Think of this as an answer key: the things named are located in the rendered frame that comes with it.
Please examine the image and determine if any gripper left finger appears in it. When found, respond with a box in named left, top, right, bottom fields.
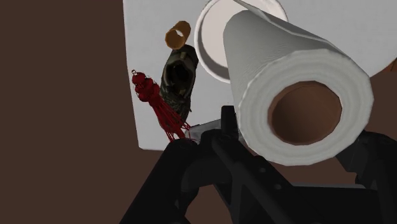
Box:
left=119, top=105, right=294, bottom=224

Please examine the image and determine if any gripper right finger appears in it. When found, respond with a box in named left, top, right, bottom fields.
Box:
left=336, top=130, right=397, bottom=224

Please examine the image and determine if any dark camouflage shoe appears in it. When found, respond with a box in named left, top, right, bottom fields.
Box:
left=158, top=44, right=200, bottom=123

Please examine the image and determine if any red tassel ornament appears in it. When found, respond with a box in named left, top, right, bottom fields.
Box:
left=131, top=69, right=199, bottom=143

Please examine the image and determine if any tan cardboard tube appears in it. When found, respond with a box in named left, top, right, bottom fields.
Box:
left=164, top=20, right=192, bottom=50

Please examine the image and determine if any white table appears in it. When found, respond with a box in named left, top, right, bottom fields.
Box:
left=122, top=0, right=397, bottom=152

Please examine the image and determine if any white paper towel roll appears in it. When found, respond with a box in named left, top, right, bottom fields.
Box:
left=222, top=0, right=375, bottom=167

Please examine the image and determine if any white bowl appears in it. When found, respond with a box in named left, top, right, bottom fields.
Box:
left=193, top=0, right=289, bottom=85

